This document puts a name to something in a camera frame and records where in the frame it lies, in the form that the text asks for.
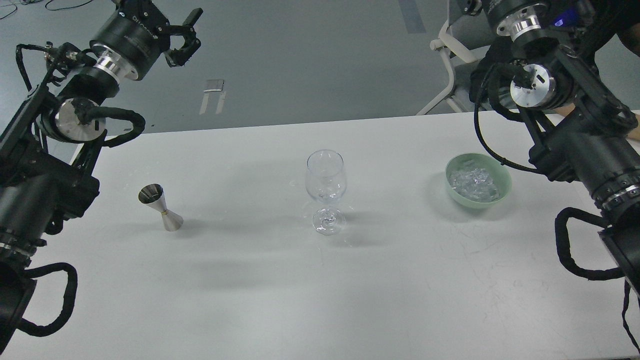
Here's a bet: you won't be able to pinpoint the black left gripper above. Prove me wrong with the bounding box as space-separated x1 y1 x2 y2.
90 0 204 81

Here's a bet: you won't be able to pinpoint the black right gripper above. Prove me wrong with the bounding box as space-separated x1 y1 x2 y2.
462 0 548 32

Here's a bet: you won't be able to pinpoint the steel double jigger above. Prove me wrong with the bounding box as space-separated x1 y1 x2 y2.
138 183 184 231

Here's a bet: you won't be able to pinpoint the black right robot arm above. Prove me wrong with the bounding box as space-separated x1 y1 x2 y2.
470 0 639 318

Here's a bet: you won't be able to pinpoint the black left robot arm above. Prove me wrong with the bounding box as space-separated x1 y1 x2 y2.
0 0 203 350

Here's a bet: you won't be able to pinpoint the person forearm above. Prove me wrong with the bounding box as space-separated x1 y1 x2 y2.
553 104 640 142

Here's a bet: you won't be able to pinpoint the clear ice cubes pile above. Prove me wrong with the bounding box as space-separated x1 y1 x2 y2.
448 167 501 203

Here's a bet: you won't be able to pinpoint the clear wine glass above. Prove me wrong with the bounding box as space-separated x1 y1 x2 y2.
305 149 348 236

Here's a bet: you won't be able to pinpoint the grey tape strips on floor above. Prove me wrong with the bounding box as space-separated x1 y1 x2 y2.
198 79 227 116

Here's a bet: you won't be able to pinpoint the white office chair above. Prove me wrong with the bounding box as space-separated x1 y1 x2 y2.
417 0 496 116

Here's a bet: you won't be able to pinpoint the green bowl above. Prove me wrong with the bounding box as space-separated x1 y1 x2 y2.
444 153 513 210

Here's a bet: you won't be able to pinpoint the black floor cable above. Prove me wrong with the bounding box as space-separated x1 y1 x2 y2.
0 0 94 21

